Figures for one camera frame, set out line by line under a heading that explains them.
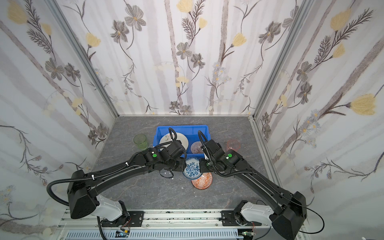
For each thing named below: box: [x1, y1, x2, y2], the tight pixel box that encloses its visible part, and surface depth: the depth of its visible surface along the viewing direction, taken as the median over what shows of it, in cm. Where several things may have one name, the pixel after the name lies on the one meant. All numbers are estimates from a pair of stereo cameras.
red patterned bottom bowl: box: [191, 172, 213, 190], surface depth 83 cm
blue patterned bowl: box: [182, 156, 203, 180], surface depth 80 cm
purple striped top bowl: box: [190, 141, 205, 154], surface depth 100 cm
